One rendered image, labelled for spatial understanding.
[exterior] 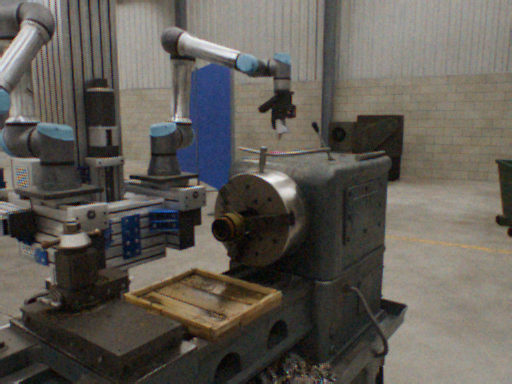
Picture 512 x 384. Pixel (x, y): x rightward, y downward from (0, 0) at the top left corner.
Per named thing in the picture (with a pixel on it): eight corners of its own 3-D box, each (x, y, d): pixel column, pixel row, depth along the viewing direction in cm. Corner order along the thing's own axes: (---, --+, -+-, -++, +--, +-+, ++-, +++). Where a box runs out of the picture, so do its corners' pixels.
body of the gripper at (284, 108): (286, 119, 184) (287, 89, 182) (270, 119, 189) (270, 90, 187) (296, 119, 190) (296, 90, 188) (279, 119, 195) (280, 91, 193)
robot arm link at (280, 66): (274, 55, 190) (293, 54, 187) (274, 81, 192) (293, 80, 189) (269, 52, 183) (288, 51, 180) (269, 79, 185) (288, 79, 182)
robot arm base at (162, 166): (140, 174, 197) (139, 152, 195) (166, 171, 209) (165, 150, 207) (162, 177, 188) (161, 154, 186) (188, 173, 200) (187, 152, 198)
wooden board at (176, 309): (195, 277, 152) (195, 266, 151) (282, 303, 131) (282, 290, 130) (123, 307, 128) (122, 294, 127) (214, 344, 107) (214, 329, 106)
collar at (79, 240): (79, 238, 108) (78, 226, 107) (98, 243, 103) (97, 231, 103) (47, 245, 101) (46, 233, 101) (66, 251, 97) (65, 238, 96)
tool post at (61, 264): (84, 277, 109) (81, 238, 107) (102, 283, 105) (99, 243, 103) (55, 286, 103) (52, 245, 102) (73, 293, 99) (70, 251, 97)
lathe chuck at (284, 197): (227, 246, 163) (233, 163, 156) (299, 272, 145) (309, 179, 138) (210, 252, 156) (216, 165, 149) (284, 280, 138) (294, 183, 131)
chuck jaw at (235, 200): (245, 214, 148) (228, 186, 151) (254, 207, 145) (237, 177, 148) (224, 221, 139) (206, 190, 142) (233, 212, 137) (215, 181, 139)
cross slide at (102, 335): (74, 296, 121) (73, 281, 120) (183, 343, 96) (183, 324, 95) (11, 318, 108) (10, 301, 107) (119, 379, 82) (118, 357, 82)
